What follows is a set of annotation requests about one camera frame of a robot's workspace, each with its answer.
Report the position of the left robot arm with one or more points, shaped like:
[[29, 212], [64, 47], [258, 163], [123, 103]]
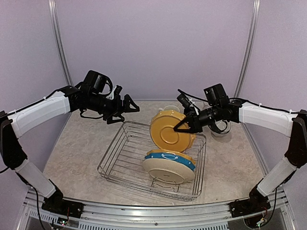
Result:
[[28, 134]]

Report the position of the right frame post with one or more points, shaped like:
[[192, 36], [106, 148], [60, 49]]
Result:
[[249, 46]]

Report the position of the white ribbed mug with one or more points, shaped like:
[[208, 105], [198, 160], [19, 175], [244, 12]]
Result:
[[169, 108]]

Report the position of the tall clear glass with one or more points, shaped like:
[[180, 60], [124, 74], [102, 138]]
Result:
[[208, 106]]

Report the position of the cream plate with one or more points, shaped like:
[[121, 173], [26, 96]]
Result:
[[170, 172]]

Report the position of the white blue-rimmed bowl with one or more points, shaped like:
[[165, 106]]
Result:
[[220, 128]]

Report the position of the yellow oval dish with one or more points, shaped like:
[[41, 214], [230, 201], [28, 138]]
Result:
[[163, 134], [173, 153]]

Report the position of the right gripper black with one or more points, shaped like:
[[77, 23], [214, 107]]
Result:
[[195, 124]]

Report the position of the wire dish rack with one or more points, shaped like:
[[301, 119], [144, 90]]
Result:
[[134, 161]]

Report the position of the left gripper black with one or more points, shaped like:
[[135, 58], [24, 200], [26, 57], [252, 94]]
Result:
[[118, 109]]

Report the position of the blue oval dish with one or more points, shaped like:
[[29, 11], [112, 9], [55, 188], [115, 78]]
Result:
[[167, 156]]

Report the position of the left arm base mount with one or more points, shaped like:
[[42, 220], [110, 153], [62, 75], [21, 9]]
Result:
[[62, 206]]

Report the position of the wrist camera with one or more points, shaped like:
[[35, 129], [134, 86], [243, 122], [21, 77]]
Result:
[[187, 103], [115, 92]]

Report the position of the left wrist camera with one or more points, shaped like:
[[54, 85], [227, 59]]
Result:
[[115, 92]]

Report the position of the left frame post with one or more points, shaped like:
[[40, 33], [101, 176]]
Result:
[[59, 44]]

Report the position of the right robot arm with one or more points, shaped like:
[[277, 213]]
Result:
[[284, 129]]

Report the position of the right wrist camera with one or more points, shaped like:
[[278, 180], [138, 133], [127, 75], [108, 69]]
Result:
[[187, 103]]

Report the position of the frame post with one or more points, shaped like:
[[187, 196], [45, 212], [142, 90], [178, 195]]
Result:
[[59, 44], [249, 46]]

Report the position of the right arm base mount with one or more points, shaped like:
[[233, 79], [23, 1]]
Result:
[[249, 206]]

